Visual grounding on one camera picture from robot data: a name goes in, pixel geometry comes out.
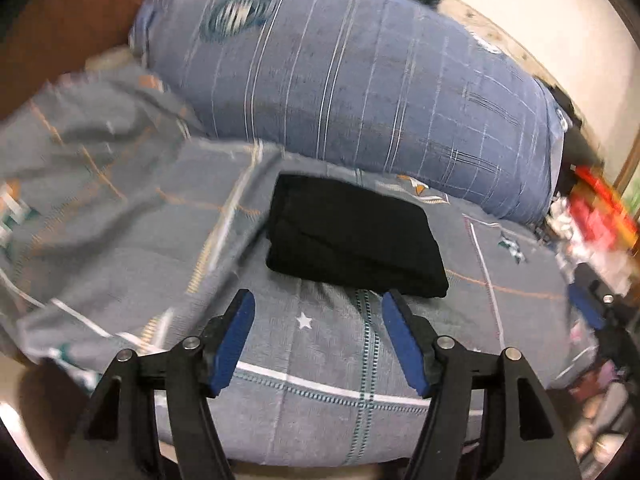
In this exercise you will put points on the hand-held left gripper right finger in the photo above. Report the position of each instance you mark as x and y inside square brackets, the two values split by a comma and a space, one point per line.
[407, 345]

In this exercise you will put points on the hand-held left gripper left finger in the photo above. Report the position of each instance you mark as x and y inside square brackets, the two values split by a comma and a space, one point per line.
[232, 340]

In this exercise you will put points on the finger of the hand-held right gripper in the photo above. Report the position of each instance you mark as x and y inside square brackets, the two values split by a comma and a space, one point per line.
[590, 307]

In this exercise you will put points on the black pants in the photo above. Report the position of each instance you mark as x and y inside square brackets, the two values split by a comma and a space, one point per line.
[350, 240]

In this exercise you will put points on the pile of assorted clutter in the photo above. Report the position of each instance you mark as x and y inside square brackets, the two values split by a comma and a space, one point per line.
[595, 215]

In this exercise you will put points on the grey star printed bed sheet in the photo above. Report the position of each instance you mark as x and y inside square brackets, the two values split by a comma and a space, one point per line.
[125, 210]

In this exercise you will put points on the blue plaid pillow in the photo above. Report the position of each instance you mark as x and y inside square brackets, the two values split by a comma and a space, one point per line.
[350, 75]

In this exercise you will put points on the brown wooden headboard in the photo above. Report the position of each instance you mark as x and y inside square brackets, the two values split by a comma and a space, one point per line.
[65, 15]

